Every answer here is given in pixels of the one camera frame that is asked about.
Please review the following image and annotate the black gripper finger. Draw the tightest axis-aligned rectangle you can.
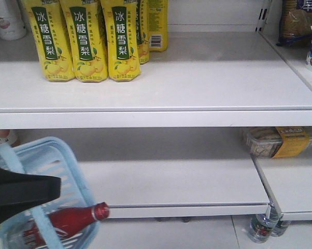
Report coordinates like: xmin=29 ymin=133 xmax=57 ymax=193
xmin=0 ymin=168 xmax=61 ymax=224

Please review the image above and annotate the light blue plastic basket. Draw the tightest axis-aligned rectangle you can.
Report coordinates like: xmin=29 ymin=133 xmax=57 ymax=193
xmin=0 ymin=136 xmax=99 ymax=248

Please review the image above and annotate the red coke aluminium bottle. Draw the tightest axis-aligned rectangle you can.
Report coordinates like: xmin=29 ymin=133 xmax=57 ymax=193
xmin=22 ymin=202 xmax=110 ymax=248

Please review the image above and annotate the orange juice bottle right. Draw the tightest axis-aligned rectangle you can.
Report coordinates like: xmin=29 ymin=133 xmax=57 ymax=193
xmin=0 ymin=129 xmax=20 ymax=147

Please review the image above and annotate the yellow pear drink carton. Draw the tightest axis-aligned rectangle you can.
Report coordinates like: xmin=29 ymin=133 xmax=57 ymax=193
xmin=22 ymin=1 xmax=75 ymax=82

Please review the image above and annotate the white metal shelf unit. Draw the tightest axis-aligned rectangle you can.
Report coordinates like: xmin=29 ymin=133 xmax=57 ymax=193
xmin=0 ymin=0 xmax=312 ymax=249

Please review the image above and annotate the white peach drink bottle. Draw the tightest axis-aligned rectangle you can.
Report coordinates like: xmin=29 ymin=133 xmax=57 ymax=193
xmin=0 ymin=0 xmax=26 ymax=40

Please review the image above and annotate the clear cookie box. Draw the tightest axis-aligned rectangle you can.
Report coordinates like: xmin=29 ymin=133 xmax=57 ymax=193
xmin=241 ymin=127 xmax=312 ymax=158

